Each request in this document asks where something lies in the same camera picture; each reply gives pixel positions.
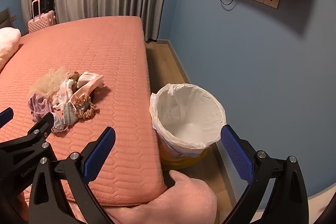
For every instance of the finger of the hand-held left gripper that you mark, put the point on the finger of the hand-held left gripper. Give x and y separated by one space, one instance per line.
47 123
5 116

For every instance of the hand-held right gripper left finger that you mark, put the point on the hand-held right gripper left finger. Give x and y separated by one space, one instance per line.
99 155

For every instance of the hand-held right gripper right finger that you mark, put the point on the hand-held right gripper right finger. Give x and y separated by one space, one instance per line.
236 153

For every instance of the small white pink cloth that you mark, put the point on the small white pink cloth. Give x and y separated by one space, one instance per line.
60 124

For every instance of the purple cloth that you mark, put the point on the purple cloth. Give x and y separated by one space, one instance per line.
39 106

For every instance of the grey face mask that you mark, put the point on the grey face mask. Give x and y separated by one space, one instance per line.
69 113

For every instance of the white lace cloth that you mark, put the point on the white lace cloth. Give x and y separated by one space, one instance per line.
63 94

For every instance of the dark red cloth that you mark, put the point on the dark red cloth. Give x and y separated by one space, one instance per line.
78 100

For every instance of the beige tulle cloth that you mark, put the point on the beige tulle cloth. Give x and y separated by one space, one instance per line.
50 79

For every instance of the tan brown cloth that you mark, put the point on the tan brown cloth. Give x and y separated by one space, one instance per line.
74 82

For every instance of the yellow trash bin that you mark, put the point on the yellow trash bin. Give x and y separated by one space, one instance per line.
181 157

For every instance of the white-lined trash bin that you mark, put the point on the white-lined trash bin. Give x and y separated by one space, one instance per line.
189 113

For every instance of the white sock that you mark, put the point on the white sock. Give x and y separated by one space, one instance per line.
90 76

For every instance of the pink fluffy cloth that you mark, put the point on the pink fluffy cloth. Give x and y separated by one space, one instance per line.
178 200

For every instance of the pale pink pillow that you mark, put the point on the pale pink pillow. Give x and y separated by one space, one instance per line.
8 40

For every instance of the bed with pink mattress cover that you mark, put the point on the bed with pink mattress cover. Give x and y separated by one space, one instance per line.
105 56

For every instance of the dark headboard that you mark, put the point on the dark headboard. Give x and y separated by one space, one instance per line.
6 18

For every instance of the pink suitcase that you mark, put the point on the pink suitcase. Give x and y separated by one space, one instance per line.
42 23

